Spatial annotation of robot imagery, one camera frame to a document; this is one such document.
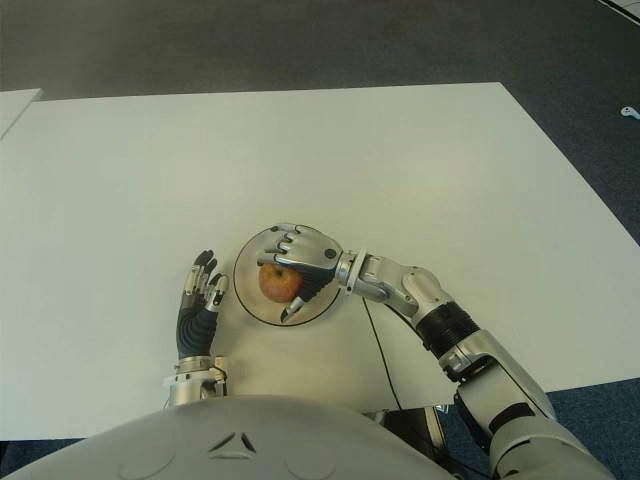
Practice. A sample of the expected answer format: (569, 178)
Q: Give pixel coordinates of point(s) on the small white floor object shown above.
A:
(631, 112)

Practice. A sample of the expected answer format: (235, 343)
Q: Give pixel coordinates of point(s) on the grey robot torso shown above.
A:
(225, 440)

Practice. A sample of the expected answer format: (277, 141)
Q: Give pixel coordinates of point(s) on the red apple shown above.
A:
(277, 285)

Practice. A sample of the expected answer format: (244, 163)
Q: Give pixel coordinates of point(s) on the white side table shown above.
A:
(15, 107)

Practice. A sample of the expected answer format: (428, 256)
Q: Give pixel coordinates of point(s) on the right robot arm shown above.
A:
(480, 350)

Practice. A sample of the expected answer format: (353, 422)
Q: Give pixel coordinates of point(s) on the white plate black rim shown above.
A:
(247, 280)

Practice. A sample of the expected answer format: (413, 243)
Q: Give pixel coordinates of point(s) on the black metal frame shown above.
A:
(415, 435)

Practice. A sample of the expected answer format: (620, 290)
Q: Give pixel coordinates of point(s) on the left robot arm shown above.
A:
(190, 390)

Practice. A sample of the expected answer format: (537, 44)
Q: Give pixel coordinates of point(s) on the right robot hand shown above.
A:
(312, 252)

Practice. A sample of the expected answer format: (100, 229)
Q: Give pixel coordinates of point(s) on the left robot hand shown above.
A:
(195, 330)

